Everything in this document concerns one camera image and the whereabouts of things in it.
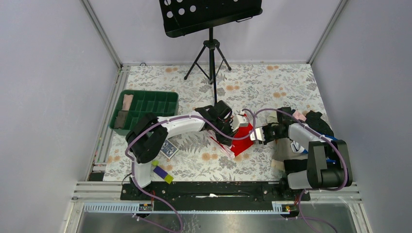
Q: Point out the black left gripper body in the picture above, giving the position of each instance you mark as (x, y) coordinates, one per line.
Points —
(225, 125)

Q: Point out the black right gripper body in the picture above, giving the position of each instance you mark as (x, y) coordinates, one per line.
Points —
(271, 133)

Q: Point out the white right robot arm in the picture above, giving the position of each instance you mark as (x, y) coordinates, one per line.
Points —
(326, 166)

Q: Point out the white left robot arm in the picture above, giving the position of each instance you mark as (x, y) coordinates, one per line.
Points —
(145, 140)

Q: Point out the pale yellow-green garment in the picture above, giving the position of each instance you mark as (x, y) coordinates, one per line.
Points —
(272, 118)

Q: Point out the beige grey garment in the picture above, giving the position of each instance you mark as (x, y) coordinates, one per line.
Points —
(283, 151)

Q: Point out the pink garment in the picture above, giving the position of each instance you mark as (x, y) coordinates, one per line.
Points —
(299, 116)

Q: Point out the black mesh garment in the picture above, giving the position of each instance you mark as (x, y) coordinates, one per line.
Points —
(315, 121)

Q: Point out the floral patterned table mat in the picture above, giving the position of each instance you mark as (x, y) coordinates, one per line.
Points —
(256, 87)

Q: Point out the blue playing card box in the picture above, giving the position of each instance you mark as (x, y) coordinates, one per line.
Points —
(168, 149)

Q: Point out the purple and green block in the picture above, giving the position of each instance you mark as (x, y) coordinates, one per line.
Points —
(163, 174)

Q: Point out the green plastic divided tray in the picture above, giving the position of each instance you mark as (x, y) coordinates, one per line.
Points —
(160, 103)

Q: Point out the pink rolled cloth in tray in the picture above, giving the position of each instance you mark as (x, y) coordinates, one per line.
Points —
(127, 101)

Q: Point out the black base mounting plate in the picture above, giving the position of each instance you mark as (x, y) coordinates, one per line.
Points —
(215, 196)

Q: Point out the grey rolled cloth in tray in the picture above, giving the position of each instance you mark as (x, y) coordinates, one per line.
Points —
(121, 121)

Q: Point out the black music stand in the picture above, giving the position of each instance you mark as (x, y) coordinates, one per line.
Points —
(183, 17)

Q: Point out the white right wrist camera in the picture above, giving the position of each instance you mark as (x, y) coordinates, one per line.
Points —
(257, 135)

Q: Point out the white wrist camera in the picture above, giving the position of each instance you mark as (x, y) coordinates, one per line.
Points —
(257, 135)
(239, 121)

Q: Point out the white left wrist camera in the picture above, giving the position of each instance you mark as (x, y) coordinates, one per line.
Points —
(239, 121)

